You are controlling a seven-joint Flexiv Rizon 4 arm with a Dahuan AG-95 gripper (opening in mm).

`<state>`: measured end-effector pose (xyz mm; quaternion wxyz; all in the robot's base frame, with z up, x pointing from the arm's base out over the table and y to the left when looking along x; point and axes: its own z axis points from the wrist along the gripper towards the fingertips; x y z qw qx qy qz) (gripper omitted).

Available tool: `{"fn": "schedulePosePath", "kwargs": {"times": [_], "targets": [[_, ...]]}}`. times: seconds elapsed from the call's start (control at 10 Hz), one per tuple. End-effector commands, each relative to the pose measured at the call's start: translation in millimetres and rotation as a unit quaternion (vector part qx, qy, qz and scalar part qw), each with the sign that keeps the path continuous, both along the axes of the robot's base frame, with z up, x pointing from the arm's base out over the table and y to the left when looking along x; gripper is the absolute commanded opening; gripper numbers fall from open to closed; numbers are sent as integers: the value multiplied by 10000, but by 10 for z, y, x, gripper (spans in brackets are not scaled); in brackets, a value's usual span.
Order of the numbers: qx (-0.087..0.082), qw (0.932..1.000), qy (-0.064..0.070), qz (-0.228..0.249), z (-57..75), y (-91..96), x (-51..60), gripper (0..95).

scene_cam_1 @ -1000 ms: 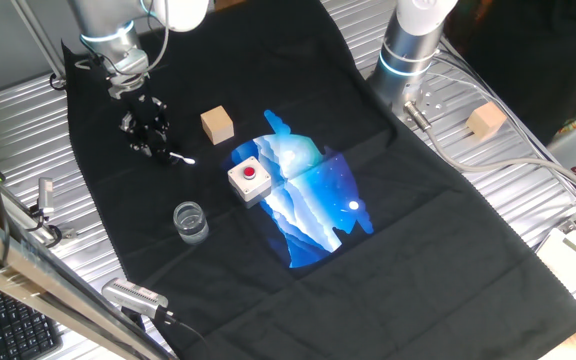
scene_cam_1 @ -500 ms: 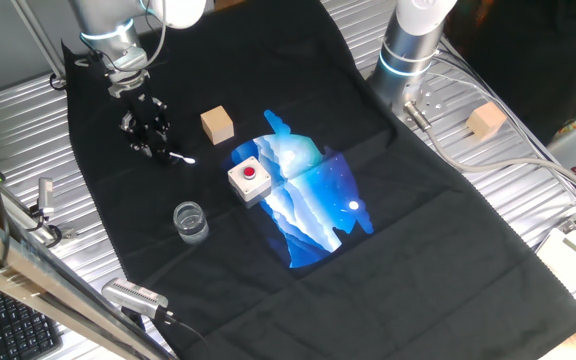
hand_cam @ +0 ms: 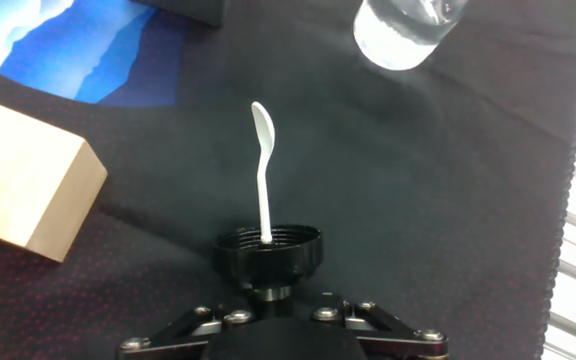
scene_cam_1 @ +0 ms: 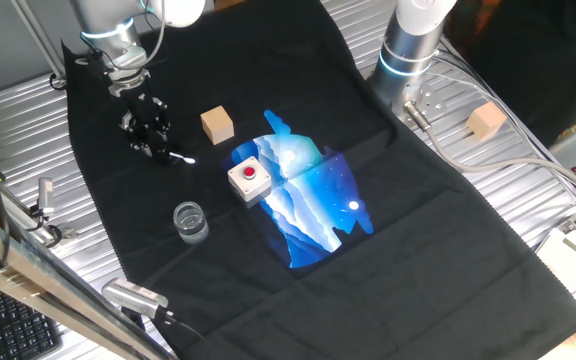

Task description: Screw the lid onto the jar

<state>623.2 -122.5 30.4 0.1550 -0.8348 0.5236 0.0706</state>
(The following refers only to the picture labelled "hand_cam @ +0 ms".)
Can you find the white plastic spoon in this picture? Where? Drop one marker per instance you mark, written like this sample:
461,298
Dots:
265,150

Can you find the black cloth with blue print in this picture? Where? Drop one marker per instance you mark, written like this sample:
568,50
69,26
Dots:
418,200

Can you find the black jar lid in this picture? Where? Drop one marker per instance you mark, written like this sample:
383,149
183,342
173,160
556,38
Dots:
268,265

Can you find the wooden cube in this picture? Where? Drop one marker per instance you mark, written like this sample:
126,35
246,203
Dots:
18,170

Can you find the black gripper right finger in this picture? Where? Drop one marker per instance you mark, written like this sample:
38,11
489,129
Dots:
393,327

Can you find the grey box with red button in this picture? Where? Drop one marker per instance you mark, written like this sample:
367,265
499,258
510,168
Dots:
188,10

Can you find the clear glass jar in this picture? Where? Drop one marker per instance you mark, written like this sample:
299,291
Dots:
398,45

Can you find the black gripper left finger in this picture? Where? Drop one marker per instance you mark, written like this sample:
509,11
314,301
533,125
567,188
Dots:
178,327

